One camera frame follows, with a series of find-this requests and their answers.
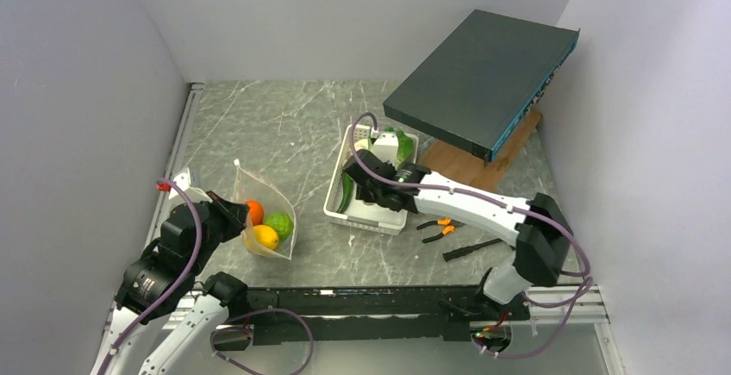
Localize white perforated plastic basket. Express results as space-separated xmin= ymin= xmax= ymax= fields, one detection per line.
xmin=322 ymin=125 xmax=409 ymax=235

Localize dark network switch box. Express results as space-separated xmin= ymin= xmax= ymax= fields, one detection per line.
xmin=383 ymin=9 xmax=579 ymax=163

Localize dark green cucumber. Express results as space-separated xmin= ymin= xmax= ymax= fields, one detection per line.
xmin=335 ymin=173 xmax=355 ymax=214

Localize orange handled pliers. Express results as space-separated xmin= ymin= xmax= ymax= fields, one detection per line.
xmin=415 ymin=216 xmax=466 ymax=245

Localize orange tangerine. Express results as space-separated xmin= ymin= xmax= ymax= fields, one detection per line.
xmin=245 ymin=200 xmax=265 ymax=226

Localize polka dot zip top bag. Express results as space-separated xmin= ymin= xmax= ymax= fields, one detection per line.
xmin=232 ymin=159 xmax=297 ymax=260

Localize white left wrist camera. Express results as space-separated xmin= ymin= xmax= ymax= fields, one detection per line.
xmin=156 ymin=167 xmax=212 ymax=206

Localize yellow lemon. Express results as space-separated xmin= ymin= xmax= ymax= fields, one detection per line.
xmin=253 ymin=224 xmax=279 ymax=251

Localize green white cabbage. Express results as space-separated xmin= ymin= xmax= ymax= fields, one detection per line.
xmin=384 ymin=126 xmax=415 ymax=168

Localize light green round fruit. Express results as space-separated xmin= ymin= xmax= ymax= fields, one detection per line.
xmin=263 ymin=211 xmax=295 ymax=241

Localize black hammer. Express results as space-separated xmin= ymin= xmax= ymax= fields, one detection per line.
xmin=442 ymin=239 xmax=502 ymax=262

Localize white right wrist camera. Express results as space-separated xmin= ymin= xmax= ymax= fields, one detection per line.
xmin=369 ymin=132 xmax=399 ymax=166

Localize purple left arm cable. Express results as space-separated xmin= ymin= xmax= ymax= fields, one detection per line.
xmin=97 ymin=178 xmax=316 ymax=375

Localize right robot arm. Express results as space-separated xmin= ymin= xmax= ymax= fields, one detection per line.
xmin=343 ymin=149 xmax=570 ymax=319

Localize wooden cutting board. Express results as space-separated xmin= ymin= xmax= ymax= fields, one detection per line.
xmin=418 ymin=110 xmax=542 ymax=192

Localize aluminium frame profile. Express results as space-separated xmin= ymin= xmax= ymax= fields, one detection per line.
xmin=91 ymin=82 xmax=205 ymax=374

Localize white garlic cluster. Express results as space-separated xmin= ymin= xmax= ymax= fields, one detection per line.
xmin=353 ymin=138 xmax=372 ymax=151

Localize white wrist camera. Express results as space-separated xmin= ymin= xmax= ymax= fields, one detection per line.
xmin=156 ymin=167 xmax=212 ymax=206
xmin=369 ymin=132 xmax=399 ymax=166

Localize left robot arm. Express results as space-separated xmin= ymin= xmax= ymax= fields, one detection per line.
xmin=92 ymin=188 xmax=251 ymax=374

